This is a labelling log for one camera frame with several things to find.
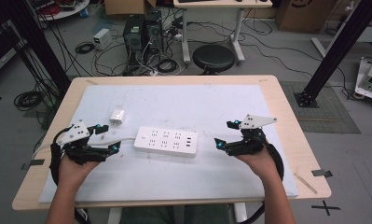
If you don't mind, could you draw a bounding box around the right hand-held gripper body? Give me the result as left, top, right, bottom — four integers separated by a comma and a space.
227, 114, 278, 157

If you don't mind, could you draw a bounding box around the grey floor mat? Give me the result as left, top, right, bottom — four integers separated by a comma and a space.
279, 80, 362, 135

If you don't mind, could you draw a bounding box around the white power strip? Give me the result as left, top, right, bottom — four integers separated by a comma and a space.
133, 125, 200, 159

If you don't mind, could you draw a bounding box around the round white table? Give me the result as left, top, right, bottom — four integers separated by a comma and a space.
27, 0, 91, 22

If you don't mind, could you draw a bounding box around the black coiled cable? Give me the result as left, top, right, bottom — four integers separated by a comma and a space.
156, 58, 180, 75
13, 90, 46, 112
74, 40, 96, 55

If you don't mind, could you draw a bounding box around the person's left hand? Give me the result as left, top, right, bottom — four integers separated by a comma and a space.
58, 153, 103, 189

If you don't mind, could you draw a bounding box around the white device with circuit board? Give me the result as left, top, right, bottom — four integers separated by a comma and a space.
353, 57, 372, 104

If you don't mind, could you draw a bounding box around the thin wooden stick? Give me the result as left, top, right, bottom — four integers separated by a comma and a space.
293, 172, 319, 195

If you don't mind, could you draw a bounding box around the light wooden table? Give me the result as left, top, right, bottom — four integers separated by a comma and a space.
11, 74, 333, 212

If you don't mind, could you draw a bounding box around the large cardboard box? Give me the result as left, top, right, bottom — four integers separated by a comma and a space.
274, 0, 338, 35

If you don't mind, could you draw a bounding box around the person's right hand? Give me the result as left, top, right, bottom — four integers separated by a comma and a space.
234, 142, 280, 185

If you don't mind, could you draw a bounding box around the black tape cross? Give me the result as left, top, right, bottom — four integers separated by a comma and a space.
310, 200, 342, 217

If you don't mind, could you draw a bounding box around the black aluminium post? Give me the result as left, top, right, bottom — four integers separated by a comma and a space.
293, 0, 372, 109
5, 0, 72, 95

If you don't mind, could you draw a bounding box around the small white equipment box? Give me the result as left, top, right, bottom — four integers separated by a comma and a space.
92, 28, 114, 51

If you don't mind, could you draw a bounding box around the black computer tower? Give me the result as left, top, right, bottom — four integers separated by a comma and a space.
144, 9, 165, 56
122, 14, 146, 65

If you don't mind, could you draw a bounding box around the grey tape strip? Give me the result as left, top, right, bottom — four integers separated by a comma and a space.
310, 168, 334, 179
21, 159, 46, 171

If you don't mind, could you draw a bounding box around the white desk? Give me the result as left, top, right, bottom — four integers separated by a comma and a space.
172, 0, 273, 65

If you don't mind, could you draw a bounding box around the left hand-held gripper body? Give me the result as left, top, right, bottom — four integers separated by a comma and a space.
55, 119, 113, 166

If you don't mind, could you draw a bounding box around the black round stool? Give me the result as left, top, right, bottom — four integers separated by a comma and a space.
191, 44, 237, 76

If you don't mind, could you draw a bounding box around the white table mat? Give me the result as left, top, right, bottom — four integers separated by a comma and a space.
38, 84, 300, 205

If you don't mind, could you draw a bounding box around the grey metal shelf frame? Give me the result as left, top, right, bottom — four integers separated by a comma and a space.
0, 19, 27, 81

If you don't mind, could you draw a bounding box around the white charger adapter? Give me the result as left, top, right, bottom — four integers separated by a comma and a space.
109, 105, 127, 126

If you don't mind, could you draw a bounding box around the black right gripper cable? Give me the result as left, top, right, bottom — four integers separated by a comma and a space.
266, 143, 285, 182

